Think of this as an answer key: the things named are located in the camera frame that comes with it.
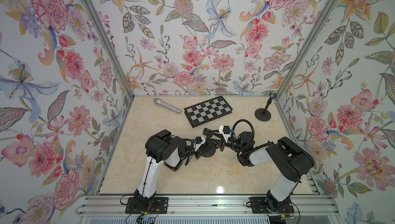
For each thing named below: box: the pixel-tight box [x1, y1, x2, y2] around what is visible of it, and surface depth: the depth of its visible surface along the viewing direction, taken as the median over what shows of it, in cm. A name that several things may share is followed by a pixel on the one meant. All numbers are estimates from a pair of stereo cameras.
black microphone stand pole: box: [262, 97, 273, 115], surface depth 103 cm
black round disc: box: [198, 141, 217, 158], surface depth 92 cm
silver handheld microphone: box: [153, 97, 183, 115], surface depth 116 cm
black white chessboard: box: [184, 95, 233, 128], surface depth 109 cm
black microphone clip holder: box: [268, 91, 277, 100], surface depth 128 cm
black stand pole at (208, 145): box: [206, 135, 212, 151], surface depth 86 cm
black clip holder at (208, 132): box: [202, 127, 214, 138], surface depth 80 cm
